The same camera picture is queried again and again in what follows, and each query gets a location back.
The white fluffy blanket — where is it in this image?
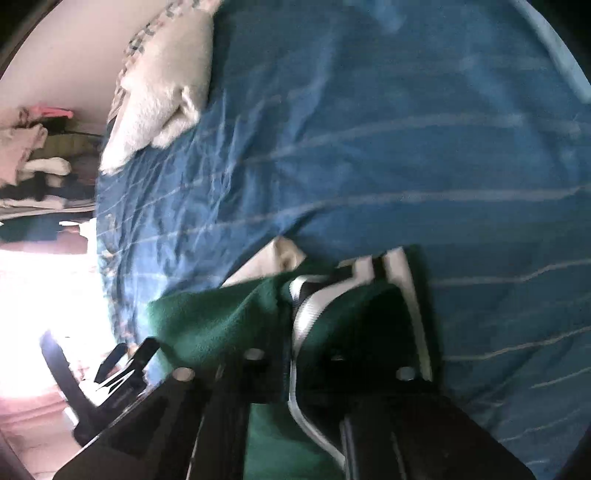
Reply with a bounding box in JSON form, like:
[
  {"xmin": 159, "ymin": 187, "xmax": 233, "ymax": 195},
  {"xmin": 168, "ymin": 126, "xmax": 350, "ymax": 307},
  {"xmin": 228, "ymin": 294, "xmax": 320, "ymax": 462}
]
[{"xmin": 99, "ymin": 9, "xmax": 215, "ymax": 174}]

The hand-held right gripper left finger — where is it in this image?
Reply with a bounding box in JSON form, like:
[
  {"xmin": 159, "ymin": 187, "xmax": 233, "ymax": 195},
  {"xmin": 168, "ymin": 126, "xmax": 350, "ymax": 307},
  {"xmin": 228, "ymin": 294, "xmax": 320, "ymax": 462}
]
[{"xmin": 55, "ymin": 348, "xmax": 289, "ymax": 480}]

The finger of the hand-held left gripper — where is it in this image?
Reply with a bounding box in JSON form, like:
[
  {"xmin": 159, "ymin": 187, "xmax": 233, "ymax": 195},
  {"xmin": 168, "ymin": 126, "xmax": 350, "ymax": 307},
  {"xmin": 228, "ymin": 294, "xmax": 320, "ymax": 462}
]
[
  {"xmin": 117, "ymin": 337, "xmax": 161, "ymax": 394},
  {"xmin": 93, "ymin": 342, "xmax": 129, "ymax": 384}
]

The plaid pillow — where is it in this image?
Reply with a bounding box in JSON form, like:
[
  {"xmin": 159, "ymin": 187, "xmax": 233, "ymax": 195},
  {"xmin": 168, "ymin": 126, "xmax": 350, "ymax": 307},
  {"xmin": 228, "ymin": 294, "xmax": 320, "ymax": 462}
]
[{"xmin": 108, "ymin": 0, "xmax": 222, "ymax": 121}]

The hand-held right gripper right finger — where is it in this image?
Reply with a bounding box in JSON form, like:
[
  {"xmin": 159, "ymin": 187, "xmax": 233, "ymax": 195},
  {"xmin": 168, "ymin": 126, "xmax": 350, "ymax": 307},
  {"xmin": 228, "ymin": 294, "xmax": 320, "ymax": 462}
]
[{"xmin": 305, "ymin": 353, "xmax": 539, "ymax": 480}]

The black cable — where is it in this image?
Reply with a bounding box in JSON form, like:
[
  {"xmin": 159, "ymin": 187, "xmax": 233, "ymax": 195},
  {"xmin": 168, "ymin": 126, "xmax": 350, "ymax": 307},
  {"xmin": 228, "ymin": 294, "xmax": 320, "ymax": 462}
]
[{"xmin": 39, "ymin": 329, "xmax": 99, "ymax": 446}]

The green and white jacket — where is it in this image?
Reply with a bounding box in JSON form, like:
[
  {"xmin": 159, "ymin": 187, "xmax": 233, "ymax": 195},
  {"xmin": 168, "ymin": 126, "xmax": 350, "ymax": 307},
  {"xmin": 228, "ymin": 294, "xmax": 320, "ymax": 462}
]
[{"xmin": 148, "ymin": 244, "xmax": 437, "ymax": 480}]

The blue striped bedsheet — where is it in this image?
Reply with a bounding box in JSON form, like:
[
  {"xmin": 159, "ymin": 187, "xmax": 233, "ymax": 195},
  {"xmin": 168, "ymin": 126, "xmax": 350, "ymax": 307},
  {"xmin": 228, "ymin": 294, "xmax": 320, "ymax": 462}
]
[{"xmin": 95, "ymin": 0, "xmax": 591, "ymax": 480}]

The pile of clothes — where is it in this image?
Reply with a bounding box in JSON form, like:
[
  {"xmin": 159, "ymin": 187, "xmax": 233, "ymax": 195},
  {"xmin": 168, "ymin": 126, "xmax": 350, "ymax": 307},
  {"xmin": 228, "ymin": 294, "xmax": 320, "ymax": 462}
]
[{"xmin": 0, "ymin": 106, "xmax": 100, "ymax": 241}]

